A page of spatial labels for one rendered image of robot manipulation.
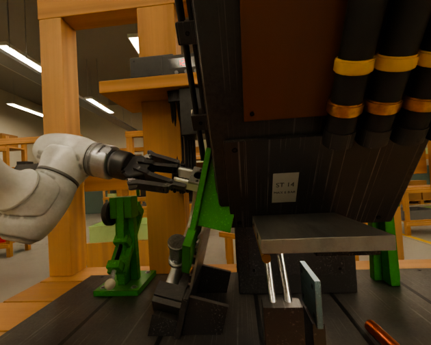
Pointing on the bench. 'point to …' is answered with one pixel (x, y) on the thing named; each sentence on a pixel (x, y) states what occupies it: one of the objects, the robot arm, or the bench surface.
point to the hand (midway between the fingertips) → (189, 179)
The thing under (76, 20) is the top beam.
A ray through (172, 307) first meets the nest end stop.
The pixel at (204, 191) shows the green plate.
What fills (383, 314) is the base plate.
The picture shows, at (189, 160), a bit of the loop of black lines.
